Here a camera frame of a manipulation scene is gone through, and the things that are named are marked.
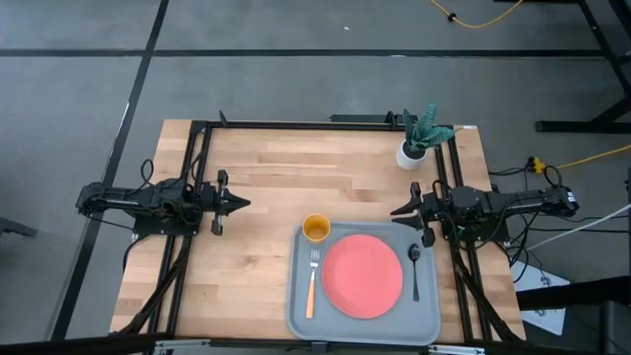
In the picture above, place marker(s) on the dark stand foot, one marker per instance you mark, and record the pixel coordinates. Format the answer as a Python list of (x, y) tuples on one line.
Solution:
[(15, 228)]

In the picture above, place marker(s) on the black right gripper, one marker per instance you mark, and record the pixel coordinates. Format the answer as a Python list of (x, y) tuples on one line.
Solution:
[(431, 207)]

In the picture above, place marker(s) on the dark metal spoon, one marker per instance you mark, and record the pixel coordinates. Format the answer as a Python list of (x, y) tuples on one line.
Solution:
[(414, 252)]

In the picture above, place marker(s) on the black aluminium table frame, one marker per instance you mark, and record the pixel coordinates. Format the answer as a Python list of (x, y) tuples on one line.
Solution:
[(296, 124)]

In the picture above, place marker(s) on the black metal stand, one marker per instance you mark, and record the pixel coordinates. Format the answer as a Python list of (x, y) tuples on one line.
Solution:
[(606, 54)]

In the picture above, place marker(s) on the silver metal bracket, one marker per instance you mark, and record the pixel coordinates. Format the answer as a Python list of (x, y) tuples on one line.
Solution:
[(456, 350), (180, 346)]

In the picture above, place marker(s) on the black bar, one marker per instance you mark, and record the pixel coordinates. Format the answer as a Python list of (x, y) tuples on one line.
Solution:
[(572, 298)]

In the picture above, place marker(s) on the grey plastic tray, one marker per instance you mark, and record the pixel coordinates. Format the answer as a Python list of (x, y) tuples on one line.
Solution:
[(424, 315)]

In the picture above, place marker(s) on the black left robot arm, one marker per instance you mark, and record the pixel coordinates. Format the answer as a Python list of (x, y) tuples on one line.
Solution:
[(143, 199)]

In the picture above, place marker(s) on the white paper sheet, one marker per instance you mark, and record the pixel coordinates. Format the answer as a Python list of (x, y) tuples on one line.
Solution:
[(537, 281)]

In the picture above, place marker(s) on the pink round plate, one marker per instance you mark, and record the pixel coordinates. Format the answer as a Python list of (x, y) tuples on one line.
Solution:
[(362, 276)]

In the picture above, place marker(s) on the yellow cup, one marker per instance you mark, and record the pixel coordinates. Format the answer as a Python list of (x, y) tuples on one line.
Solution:
[(316, 228)]

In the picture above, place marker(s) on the green plant in white pot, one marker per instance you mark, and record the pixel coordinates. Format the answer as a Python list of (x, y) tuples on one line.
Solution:
[(411, 155)]

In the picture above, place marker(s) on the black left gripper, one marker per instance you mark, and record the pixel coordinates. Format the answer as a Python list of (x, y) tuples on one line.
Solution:
[(220, 197)]

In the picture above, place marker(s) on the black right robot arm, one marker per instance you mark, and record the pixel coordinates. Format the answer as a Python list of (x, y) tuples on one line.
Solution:
[(512, 202)]

